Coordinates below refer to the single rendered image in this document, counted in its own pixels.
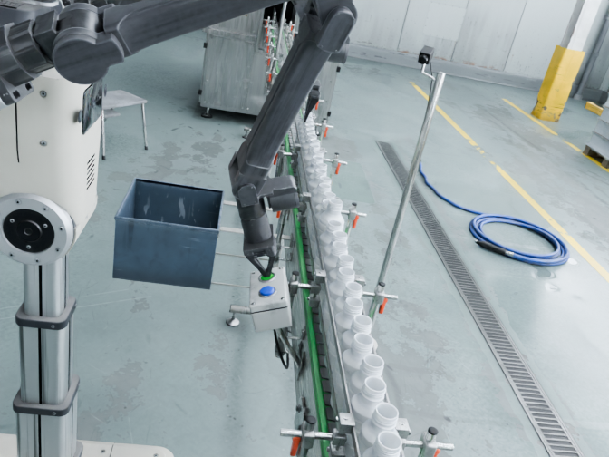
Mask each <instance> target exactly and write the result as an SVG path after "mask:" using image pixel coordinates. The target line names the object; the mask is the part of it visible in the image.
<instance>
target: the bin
mask: <svg viewBox="0 0 609 457"><path fill-rule="evenodd" d="M224 195H225V191H224V190H215V189H209V188H202V187H197V186H190V185H184V184H178V183H171V182H165V181H158V180H147V179H141V178H134V180H133V181H132V183H131V185H130V187H129V189H128V191H127V193H126V195H125V197H124V199H123V201H122V203H121V205H120V207H119V209H118V211H117V213H116V215H115V217H114V219H115V234H114V252H113V271H112V278H118V279H126V280H134V281H141V282H149V283H157V284H164V285H172V286H180V287H194V288H201V289H209V290H210V287H211V284H214V285H221V286H230V287H243V288H250V287H247V286H240V285H232V284H225V283H218V282H211V279H212V273H213V267H214V260H215V254H217V255H223V256H231V257H238V258H246V257H245V256H239V255H232V254H225V253H217V252H216V247H217V240H218V237H219V231H225V232H231V233H238V234H244V232H243V229H239V228H227V227H220V221H221V215H222V210H223V205H229V206H236V207H237V203H236V202H232V201H225V200H224Z"/></svg>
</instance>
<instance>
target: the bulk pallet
mask: <svg viewBox="0 0 609 457"><path fill-rule="evenodd" d="M592 134H593V136H592V138H591V140H590V142H587V143H586V145H585V149H584V151H583V154H584V155H586V156H590V157H596V158H601V159H604V160H603V162H602V165H601V166H603V167H604V168H606V169H609V92H608V98H607V101H606V103H605V104H603V112H602V114H601V116H600V117H598V118H597V124H596V127H595V129H594V130H592Z"/></svg>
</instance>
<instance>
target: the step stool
mask: <svg viewBox="0 0 609 457"><path fill-rule="evenodd" d="M144 103H147V100H145V99H143V98H140V97H139V96H136V95H134V94H131V93H129V92H125V91H123V90H118V91H110V92H107V93H106V96H105V97H104V92H102V105H101V147H102V159H103V160H106V157H105V132H104V123H105V121H106V120H107V118H110V117H115V116H120V113H119V112H116V111H114V110H113V109H114V108H117V107H122V106H129V105H135V104H141V112H142V123H143V134H144V145H145V146H144V147H145V150H147V149H148V143H147V133H146V121H145V110H144Z"/></svg>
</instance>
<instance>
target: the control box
mask: <svg viewBox="0 0 609 457"><path fill-rule="evenodd" d="M271 274H272V275H273V277H272V278H271V279H268V280H262V279H261V277H262V276H263V275H262V274H261V273H260V272H259V271H254V272H251V273H250V291H249V309H250V312H251V316H252V320H253V324H254V328H255V331H256V332H263V331H268V330H274V337H275V345H276V348H277V352H278V353H279V356H280V359H281V362H282V364H283V366H284V368H285V369H288V368H289V355H291V357H292V359H293V360H294V362H295V364H296V367H295V368H296V379H297V381H299V377H300V374H301V369H302V365H303V363H302V353H301V351H299V355H298V356H297V354H296V352H295V350H294V348H293V347H292V346H291V344H290V342H289V341H288V339H287V337H286V335H285V333H284V331H283V330H282V328H284V327H287V333H288V327H289V326H292V317H291V305H290V294H289V287H288V283H287V278H286V274H285V268H284V267H275V268H272V272H271ZM266 286H271V287H273V288H274V293H273V294H271V295H268V296H262V295H261V294H260V289H261V288H262V287H266ZM276 333H278V335H279V337H280V339H281V340H282V342H283V344H284V345H285V348H286V351H288V353H289V354H286V364H285V360H284V358H283V356H282V353H281V350H280V347H279V344H278V340H277V334H276Z"/></svg>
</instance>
